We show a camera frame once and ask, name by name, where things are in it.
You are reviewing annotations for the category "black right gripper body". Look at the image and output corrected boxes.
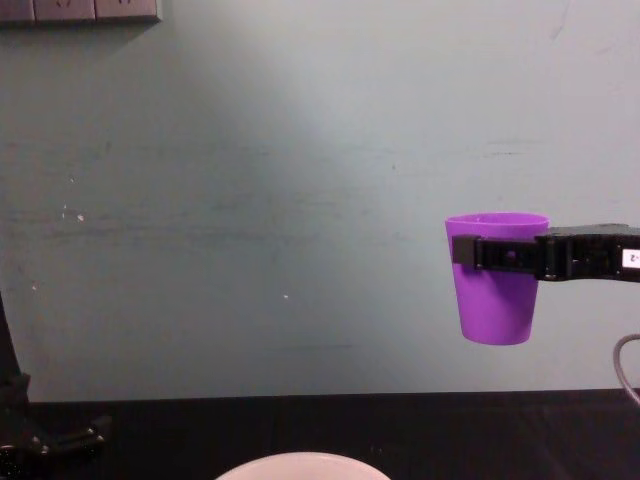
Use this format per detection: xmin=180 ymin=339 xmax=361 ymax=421
xmin=533 ymin=222 xmax=640 ymax=285

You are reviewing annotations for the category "purple plastic cup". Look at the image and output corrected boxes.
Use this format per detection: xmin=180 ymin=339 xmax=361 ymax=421
xmin=444 ymin=212 xmax=552 ymax=347

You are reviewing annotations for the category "black table cloth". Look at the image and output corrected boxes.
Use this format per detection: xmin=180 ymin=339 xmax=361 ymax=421
xmin=0 ymin=387 xmax=640 ymax=480

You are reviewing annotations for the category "white round bowl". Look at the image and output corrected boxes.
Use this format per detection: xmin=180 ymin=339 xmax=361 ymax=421
xmin=214 ymin=451 xmax=394 ymax=480

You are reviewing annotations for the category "grey cable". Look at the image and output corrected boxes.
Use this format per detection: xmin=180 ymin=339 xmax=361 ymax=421
xmin=613 ymin=331 xmax=640 ymax=407

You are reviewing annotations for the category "grey wall socket panel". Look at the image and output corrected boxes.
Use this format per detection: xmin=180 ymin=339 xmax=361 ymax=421
xmin=0 ymin=0 xmax=164 ymax=30

